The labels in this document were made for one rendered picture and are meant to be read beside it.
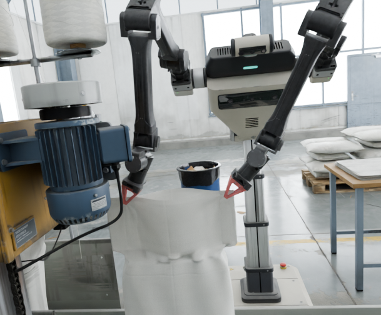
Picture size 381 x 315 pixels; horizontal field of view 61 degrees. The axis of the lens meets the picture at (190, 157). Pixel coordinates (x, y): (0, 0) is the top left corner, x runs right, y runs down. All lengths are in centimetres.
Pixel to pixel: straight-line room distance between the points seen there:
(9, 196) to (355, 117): 923
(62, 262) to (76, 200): 100
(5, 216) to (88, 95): 33
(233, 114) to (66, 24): 85
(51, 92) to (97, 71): 904
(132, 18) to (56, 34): 20
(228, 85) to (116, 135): 73
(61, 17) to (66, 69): 896
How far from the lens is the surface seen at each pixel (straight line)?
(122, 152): 81
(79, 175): 80
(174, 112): 920
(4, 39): 108
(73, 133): 79
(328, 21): 99
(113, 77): 962
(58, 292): 188
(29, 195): 93
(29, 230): 92
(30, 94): 79
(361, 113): 971
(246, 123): 155
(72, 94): 76
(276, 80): 144
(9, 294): 99
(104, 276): 173
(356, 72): 964
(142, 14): 97
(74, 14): 93
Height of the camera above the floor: 135
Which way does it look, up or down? 10 degrees down
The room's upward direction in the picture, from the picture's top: 5 degrees counter-clockwise
